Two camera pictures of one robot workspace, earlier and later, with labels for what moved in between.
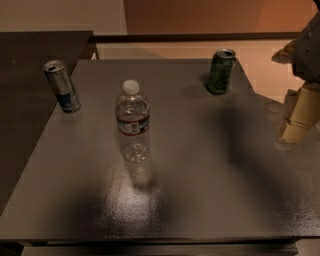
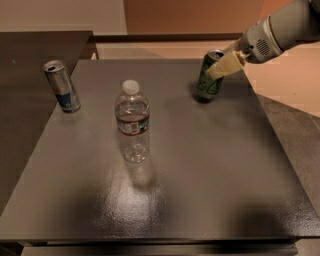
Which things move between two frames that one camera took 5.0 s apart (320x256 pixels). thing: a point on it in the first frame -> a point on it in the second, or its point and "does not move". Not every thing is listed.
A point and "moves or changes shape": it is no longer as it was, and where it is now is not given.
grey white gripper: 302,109 -> 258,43
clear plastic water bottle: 132,113 does not move
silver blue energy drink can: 63,86 does not move
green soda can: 221,70 moves or changes shape
